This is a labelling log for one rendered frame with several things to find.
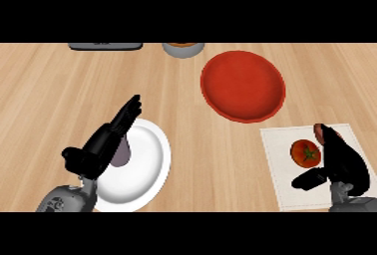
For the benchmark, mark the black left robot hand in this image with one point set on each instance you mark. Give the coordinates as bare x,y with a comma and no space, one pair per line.
97,149

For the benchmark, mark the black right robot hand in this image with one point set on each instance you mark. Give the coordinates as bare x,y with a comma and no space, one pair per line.
346,159

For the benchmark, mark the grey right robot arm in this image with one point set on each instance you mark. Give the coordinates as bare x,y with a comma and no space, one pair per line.
350,199

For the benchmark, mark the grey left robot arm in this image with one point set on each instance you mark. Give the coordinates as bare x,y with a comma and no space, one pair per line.
68,199

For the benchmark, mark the red tomato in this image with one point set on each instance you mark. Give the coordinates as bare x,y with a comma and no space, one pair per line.
303,153

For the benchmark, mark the white placemat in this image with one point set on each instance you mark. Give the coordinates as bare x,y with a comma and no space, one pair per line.
279,172

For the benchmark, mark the red bowl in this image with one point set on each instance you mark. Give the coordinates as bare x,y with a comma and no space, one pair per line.
242,86

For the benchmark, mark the purple eggplant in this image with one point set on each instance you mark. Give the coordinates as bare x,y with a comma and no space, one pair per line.
120,154

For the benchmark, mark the white plate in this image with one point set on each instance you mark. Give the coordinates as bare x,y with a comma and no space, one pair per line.
134,166

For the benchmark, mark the brown oblong vegetable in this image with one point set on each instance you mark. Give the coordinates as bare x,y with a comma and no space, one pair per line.
319,132

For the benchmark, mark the dark grey flat appliance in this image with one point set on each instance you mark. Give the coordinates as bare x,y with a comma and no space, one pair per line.
105,46

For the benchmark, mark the grey cup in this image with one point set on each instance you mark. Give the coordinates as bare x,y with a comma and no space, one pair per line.
183,50

